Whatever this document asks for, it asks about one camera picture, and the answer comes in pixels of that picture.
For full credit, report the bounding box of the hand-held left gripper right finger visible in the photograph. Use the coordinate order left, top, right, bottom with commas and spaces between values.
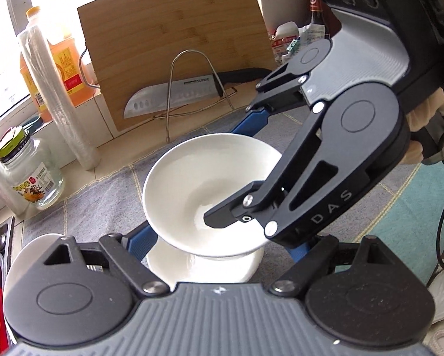
272, 235, 393, 299

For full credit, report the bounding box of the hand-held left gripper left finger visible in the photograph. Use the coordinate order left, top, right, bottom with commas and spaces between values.
44, 222, 171, 300

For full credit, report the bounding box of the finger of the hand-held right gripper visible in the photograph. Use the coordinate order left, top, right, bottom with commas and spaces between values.
227, 59, 312, 139
203, 102, 384, 248

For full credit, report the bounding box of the white pink floral bowl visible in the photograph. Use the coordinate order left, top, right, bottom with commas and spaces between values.
146, 239, 265, 283
142, 133, 283, 259

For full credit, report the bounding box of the white fruit print plate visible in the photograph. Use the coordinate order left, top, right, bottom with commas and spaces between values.
1, 233, 74, 301

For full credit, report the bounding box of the person's right hand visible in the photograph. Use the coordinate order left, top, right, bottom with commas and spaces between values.
405, 87, 444, 166

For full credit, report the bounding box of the grey checkered cloth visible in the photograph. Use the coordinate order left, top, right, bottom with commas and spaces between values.
20, 93, 444, 305

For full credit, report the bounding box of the white printed plastic bag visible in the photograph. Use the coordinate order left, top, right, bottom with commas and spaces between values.
298, 24, 326, 45

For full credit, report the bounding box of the dark soy sauce bottle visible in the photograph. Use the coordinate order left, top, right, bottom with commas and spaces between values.
306, 0, 343, 39

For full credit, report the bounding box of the red white printed packet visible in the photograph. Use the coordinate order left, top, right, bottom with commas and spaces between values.
268, 22, 302, 66

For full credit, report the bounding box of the glass jar with label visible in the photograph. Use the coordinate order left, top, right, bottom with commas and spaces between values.
0, 126, 65, 210

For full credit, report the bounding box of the bamboo cutting board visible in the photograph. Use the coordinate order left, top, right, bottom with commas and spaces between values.
77, 0, 278, 132

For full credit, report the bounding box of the steel sink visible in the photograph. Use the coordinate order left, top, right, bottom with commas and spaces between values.
0, 217, 17, 279

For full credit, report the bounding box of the large plastic wrap roll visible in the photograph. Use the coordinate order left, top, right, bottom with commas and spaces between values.
16, 26, 101, 171

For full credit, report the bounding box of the orange cooking oil bottle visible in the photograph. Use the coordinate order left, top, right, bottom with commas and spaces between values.
19, 6, 97, 123

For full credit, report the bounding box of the window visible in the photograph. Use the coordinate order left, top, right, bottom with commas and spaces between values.
0, 0, 104, 127

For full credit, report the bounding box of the steel wire rack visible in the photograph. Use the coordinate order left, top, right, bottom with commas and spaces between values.
153, 49, 239, 143

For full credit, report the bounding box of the black handled kitchen knife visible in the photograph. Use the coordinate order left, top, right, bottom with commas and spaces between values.
123, 67, 274, 120

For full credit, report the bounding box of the black cable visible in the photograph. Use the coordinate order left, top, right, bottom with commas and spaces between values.
427, 178, 444, 286

